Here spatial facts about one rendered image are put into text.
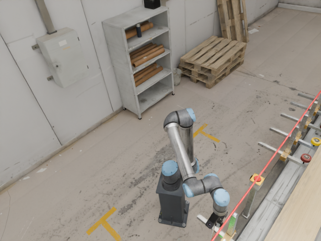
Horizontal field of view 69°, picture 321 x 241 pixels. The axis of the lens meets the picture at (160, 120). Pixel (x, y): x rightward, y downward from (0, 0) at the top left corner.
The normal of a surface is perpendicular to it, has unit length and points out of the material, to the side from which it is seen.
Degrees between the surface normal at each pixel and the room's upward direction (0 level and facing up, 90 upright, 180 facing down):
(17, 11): 90
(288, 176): 0
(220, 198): 5
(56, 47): 90
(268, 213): 0
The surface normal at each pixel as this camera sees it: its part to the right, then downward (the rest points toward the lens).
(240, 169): -0.09, -0.74
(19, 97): 0.72, 0.41
